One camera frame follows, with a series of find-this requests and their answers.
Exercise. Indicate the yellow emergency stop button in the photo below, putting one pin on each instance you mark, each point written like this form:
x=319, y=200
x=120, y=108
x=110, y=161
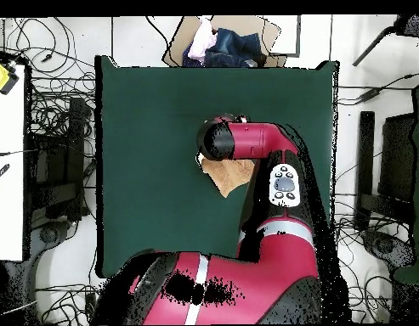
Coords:
x=0, y=76

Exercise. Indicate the blue denim jeans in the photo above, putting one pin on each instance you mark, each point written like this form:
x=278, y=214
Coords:
x=236, y=47

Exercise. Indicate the black chair frame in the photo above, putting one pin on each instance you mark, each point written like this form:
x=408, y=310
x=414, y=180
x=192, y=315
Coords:
x=76, y=136
x=365, y=152

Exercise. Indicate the black power strip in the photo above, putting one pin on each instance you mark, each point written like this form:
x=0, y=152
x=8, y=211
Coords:
x=90, y=304

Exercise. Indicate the pale pink garment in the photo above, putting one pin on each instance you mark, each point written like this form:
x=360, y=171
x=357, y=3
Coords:
x=200, y=44

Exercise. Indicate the dark green table cloth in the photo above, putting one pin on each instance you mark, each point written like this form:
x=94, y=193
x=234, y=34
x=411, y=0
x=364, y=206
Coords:
x=144, y=136

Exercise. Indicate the brown cardboard box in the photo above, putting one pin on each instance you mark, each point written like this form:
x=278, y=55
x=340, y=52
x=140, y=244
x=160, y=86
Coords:
x=263, y=37

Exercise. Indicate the white side table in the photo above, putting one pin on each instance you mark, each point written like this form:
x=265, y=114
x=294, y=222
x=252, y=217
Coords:
x=6, y=203

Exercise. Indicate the tan terry towel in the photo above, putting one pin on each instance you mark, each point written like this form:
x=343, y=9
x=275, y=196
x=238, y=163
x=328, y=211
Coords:
x=229, y=176

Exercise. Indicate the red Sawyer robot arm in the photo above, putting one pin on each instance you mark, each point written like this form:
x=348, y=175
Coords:
x=250, y=292

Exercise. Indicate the black tripod stand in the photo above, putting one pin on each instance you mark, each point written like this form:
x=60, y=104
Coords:
x=413, y=25

